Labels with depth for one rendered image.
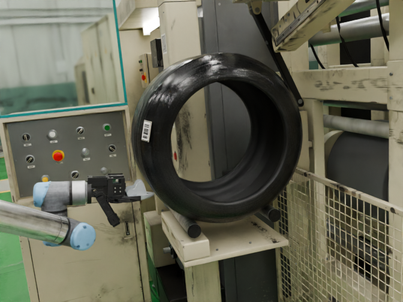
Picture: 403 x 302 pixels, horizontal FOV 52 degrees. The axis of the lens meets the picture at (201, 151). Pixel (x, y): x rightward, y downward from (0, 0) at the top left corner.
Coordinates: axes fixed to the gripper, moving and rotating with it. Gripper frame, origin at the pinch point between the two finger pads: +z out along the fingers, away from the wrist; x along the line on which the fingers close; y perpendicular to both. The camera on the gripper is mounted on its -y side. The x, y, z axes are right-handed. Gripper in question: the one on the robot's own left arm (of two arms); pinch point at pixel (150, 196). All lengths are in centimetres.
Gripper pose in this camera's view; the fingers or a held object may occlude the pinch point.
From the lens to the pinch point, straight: 136.1
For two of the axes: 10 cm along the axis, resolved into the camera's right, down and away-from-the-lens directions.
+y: 0.3, -9.9, -1.6
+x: -2.8, -1.6, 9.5
